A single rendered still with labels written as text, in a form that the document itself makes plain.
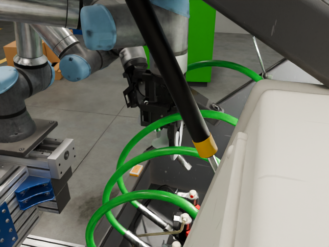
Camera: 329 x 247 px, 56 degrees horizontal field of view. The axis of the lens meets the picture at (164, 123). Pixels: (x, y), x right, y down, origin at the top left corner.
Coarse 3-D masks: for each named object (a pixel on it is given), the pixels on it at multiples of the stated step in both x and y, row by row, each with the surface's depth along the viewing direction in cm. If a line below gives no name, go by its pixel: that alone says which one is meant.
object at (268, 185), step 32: (256, 96) 21; (288, 96) 19; (320, 96) 19; (256, 128) 17; (288, 128) 16; (320, 128) 16; (224, 160) 25; (256, 160) 14; (288, 160) 13; (320, 160) 13; (224, 192) 16; (256, 192) 12; (288, 192) 12; (320, 192) 12; (192, 224) 30; (224, 224) 13; (256, 224) 11; (288, 224) 10; (320, 224) 10
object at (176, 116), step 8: (208, 112) 55; (216, 112) 54; (160, 120) 58; (168, 120) 57; (176, 120) 57; (224, 120) 54; (232, 120) 54; (144, 128) 60; (152, 128) 59; (136, 136) 62; (144, 136) 61; (128, 144) 63; (128, 152) 64; (120, 160) 66; (120, 184) 69; (128, 192) 71; (136, 200) 72; (136, 208) 72; (144, 208) 71; (152, 216) 71; (160, 224) 71; (168, 224) 72
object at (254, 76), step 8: (192, 64) 70; (200, 64) 68; (208, 64) 67; (216, 64) 66; (224, 64) 64; (232, 64) 63; (240, 72) 63; (248, 72) 62; (256, 80) 61; (160, 128) 86
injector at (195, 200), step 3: (189, 198) 75; (192, 198) 75; (195, 198) 75; (189, 201) 76; (192, 201) 75; (195, 201) 75; (195, 204) 76; (180, 210) 79; (183, 210) 79; (183, 213) 79; (189, 216) 78; (192, 219) 78; (192, 222) 79
